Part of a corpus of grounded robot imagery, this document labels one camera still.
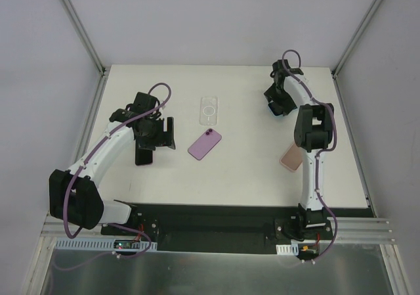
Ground purple phone black screen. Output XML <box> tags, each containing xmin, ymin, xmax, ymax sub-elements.
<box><xmin>188</xmin><ymin>129</ymin><xmax>222</xmax><ymax>160</ymax></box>

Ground clear purple phone case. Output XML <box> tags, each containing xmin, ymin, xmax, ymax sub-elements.
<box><xmin>199</xmin><ymin>97</ymin><xmax>219</xmax><ymax>126</ymax></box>

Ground pink phone case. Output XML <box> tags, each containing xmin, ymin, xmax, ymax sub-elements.
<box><xmin>280</xmin><ymin>143</ymin><xmax>303</xmax><ymax>172</ymax></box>

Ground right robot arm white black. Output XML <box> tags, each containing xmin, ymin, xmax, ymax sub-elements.
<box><xmin>264</xmin><ymin>59</ymin><xmax>337</xmax><ymax>242</ymax></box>

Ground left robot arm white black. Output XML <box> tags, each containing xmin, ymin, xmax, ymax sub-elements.
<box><xmin>49</xmin><ymin>92</ymin><xmax>176</xmax><ymax>235</ymax></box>

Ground left white cable duct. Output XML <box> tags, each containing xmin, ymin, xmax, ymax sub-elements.
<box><xmin>55</xmin><ymin>238</ymin><xmax>158</xmax><ymax>252</ymax></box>

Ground white cable duct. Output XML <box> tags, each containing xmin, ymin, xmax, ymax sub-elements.
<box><xmin>276</xmin><ymin>243</ymin><xmax>299</xmax><ymax>256</ymax></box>
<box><xmin>55</xmin><ymin>238</ymin><xmax>158</xmax><ymax>252</ymax></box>

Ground left aluminium corner post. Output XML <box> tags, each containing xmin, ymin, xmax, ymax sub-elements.
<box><xmin>49</xmin><ymin>0</ymin><xmax>111</xmax><ymax>78</ymax></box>

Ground aluminium corner post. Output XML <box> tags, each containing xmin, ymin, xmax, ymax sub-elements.
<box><xmin>330</xmin><ymin>0</ymin><xmax>400</xmax><ymax>79</ymax></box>
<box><xmin>49</xmin><ymin>0</ymin><xmax>111</xmax><ymax>78</ymax></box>

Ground right white cable duct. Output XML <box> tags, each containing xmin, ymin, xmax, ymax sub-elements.
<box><xmin>276</xmin><ymin>243</ymin><xmax>299</xmax><ymax>256</ymax></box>

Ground right aluminium corner post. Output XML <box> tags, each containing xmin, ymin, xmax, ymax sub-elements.
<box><xmin>330</xmin><ymin>0</ymin><xmax>400</xmax><ymax>79</ymax></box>

